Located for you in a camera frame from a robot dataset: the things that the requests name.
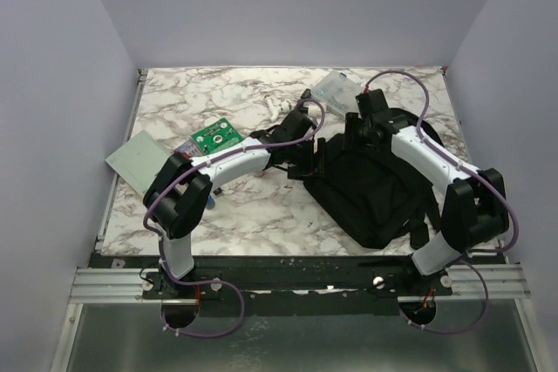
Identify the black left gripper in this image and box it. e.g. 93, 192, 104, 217
285, 137, 331, 182

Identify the black student backpack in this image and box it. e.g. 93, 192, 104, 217
303, 112, 441, 249

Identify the blue capped small bottle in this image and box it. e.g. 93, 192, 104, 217
207, 193, 216, 209

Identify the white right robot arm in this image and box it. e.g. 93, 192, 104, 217
344, 89, 509, 295

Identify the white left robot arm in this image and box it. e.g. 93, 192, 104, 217
143, 106, 326, 298

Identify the black and white valve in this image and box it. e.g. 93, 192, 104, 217
296, 89, 322, 118

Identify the white plastic pipe fitting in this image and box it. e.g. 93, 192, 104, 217
264, 94, 292, 122

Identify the clear plastic organizer box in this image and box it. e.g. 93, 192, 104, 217
310, 71, 364, 118

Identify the green paperback book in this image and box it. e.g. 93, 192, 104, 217
191, 118, 243, 155

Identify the purple red paperback book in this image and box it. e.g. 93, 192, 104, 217
174, 139, 203, 158

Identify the black mounting plate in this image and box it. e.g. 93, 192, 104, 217
89, 256, 506, 321

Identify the grey-green notebook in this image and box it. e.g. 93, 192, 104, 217
105, 131, 171, 197

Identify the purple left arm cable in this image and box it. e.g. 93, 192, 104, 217
144, 101, 327, 339

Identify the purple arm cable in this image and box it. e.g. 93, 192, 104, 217
364, 70, 520, 335
144, 101, 327, 339

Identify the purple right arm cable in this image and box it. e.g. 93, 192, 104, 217
364, 70, 520, 335

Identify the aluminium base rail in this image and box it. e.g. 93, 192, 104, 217
70, 264, 531, 305

